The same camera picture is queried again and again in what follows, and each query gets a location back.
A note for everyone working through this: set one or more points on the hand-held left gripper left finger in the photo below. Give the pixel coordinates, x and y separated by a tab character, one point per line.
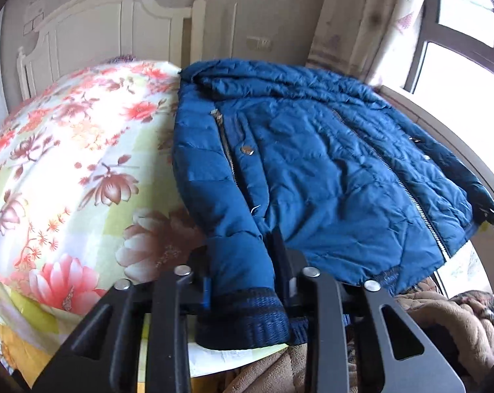
207	292

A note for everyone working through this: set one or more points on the blue quilted jacket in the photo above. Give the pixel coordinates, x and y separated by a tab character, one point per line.
312	151

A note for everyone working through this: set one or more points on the printed curtain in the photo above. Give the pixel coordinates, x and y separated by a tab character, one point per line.
353	20

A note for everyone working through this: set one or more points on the floral bed quilt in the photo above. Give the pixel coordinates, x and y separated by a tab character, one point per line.
66	172

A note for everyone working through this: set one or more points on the wall light switch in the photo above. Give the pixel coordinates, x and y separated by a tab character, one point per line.
33	24

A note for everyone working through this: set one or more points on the patterned pillow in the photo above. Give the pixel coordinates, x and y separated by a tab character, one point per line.
122	59

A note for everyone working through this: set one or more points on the brown plaid plush blanket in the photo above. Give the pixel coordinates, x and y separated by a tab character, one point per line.
435	319

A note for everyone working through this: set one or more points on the window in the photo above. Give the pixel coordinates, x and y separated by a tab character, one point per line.
431	28

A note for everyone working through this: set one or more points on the wall socket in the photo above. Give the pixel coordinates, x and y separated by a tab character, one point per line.
259	43

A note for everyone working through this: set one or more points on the white window sill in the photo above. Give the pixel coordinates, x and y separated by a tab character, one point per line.
435	110

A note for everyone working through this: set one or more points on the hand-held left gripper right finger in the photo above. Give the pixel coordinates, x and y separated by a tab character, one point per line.
296	278

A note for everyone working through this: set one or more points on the thin white lamp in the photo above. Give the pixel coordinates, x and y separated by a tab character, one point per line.
233	28

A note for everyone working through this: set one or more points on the white bed headboard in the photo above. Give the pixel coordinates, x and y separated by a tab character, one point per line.
107	24

